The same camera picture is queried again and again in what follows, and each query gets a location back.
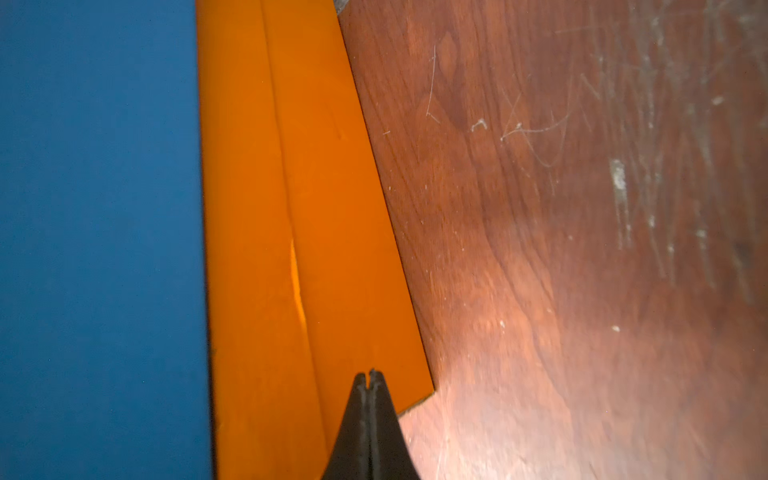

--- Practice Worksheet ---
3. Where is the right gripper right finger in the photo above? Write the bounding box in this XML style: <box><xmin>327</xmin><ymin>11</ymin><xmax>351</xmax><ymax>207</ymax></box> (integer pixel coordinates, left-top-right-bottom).
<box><xmin>368</xmin><ymin>370</ymin><xmax>420</xmax><ymax>480</ymax></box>

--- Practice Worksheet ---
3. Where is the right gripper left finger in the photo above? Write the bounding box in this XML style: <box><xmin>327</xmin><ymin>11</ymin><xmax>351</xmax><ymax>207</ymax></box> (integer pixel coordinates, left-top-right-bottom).
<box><xmin>321</xmin><ymin>373</ymin><xmax>369</xmax><ymax>480</ymax></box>

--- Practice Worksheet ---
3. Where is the orange shoebox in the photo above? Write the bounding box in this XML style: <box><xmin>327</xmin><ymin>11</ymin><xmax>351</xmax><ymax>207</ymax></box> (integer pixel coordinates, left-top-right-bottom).
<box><xmin>196</xmin><ymin>1</ymin><xmax>434</xmax><ymax>479</ymax></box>

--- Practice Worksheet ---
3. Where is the blue shoebox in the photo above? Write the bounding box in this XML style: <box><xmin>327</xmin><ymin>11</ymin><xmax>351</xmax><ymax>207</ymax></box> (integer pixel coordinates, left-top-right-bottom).
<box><xmin>1</xmin><ymin>1</ymin><xmax>213</xmax><ymax>479</ymax></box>

